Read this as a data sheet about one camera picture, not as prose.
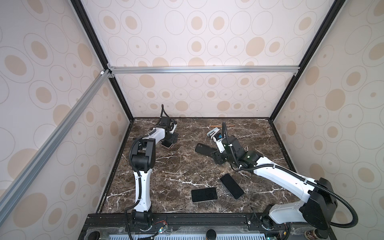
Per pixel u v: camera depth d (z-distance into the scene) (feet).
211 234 2.04
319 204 1.29
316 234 2.11
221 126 3.73
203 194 2.78
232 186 2.81
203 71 3.00
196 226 2.39
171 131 3.17
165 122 2.87
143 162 1.95
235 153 1.94
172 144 3.38
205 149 3.38
